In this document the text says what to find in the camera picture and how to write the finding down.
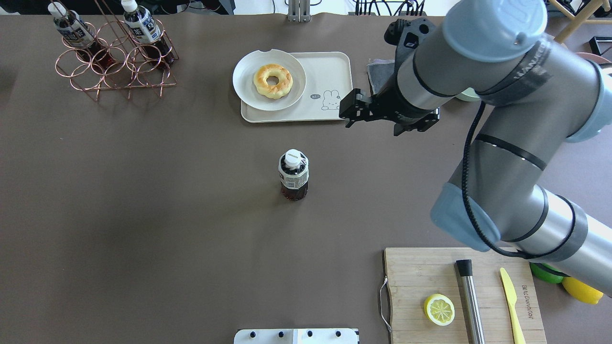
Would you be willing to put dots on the tea bottle back right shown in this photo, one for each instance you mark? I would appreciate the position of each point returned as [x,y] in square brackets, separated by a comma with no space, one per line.
[147,32]

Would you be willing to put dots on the pink ice bowl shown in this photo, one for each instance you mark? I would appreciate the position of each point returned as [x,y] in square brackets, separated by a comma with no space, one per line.
[602,62]

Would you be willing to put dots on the lower whole lemon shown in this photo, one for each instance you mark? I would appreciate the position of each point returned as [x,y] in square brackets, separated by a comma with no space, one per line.
[580,291]

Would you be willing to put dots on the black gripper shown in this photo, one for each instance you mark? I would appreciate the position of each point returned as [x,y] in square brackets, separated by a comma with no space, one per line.
[388,101]

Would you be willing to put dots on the tea bottle front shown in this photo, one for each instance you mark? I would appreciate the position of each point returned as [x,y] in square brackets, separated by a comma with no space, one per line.
[293,169]

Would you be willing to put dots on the green lime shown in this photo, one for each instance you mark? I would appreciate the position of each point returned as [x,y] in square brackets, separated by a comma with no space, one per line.
[546,273]

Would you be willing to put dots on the tea bottle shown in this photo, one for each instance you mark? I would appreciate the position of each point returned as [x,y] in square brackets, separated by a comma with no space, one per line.
[147,32]
[293,169]
[79,36]

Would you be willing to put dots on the tea bottle back left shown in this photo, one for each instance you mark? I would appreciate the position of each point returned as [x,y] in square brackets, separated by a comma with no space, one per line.
[79,36]

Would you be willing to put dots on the copper wire bottle rack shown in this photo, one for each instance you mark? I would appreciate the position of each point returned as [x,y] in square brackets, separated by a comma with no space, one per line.
[131,69]

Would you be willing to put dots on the beige rabbit tray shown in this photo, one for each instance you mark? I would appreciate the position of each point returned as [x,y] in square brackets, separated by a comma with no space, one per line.
[328,80]

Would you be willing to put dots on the green bowl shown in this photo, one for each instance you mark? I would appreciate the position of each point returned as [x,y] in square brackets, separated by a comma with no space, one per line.
[468,95]

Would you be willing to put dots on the wooden stand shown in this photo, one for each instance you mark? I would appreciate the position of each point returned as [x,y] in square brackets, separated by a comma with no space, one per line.
[583,17]

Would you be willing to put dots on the wooden cutting board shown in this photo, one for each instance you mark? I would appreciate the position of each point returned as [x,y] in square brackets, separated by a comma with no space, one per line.
[414,273]

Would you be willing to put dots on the steel muddler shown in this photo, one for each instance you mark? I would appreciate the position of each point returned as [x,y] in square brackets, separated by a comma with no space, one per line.
[470,304]

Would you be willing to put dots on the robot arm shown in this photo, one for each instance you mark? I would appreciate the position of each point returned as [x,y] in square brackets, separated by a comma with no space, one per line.
[541,95]

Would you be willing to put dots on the grey folded cloth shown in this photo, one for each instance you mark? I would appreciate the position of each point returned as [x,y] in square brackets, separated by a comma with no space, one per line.
[379,71]

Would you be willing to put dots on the glazed donut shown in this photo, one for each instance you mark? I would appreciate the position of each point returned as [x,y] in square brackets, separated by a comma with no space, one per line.
[273,81]

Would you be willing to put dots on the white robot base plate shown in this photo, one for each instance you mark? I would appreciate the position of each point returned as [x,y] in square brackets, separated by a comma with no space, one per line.
[313,335]

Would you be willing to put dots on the white round plate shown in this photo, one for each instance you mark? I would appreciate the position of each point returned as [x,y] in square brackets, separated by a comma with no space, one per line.
[246,69]

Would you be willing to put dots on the half lemon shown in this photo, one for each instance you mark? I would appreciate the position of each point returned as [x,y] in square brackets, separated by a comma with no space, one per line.
[439,309]

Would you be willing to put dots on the yellow plastic knife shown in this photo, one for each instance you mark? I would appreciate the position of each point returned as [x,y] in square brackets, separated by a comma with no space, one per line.
[511,299]

